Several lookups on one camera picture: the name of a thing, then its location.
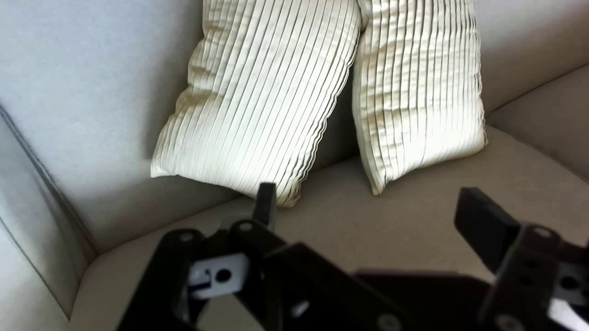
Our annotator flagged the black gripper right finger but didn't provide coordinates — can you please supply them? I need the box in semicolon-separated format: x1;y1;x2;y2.
453;187;589;331

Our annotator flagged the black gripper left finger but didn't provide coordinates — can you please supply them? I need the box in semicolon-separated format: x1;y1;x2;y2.
116;181;409;331

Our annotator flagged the small cream pleated pillow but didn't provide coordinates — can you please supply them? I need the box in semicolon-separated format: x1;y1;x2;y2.
149;0;363;210
350;0;490;198

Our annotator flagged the grey fabric sofa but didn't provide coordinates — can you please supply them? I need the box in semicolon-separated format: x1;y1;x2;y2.
0;0;589;331

